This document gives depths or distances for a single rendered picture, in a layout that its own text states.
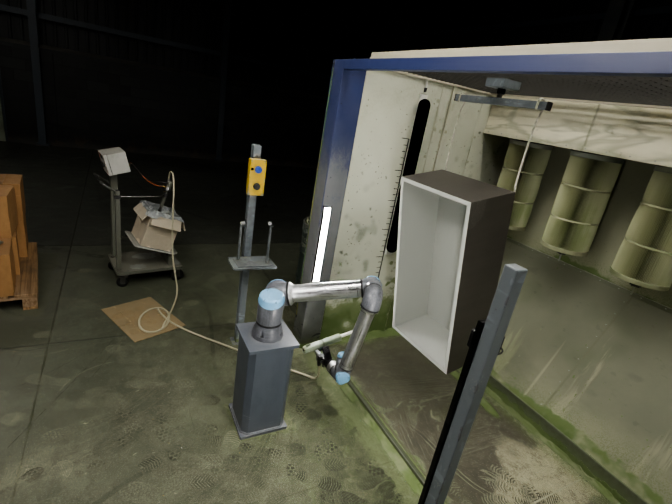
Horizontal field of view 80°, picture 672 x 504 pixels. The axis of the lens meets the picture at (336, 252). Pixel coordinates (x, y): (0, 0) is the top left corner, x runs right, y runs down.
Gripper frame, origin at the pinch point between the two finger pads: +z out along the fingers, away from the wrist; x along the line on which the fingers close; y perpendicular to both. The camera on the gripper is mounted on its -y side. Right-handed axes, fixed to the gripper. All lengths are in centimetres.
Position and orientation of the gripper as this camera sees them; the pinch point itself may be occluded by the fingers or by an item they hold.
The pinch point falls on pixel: (317, 347)
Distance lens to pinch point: 303.4
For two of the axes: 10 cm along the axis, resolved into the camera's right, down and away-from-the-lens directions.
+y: 0.2, 8.9, 4.5
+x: 8.6, -2.4, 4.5
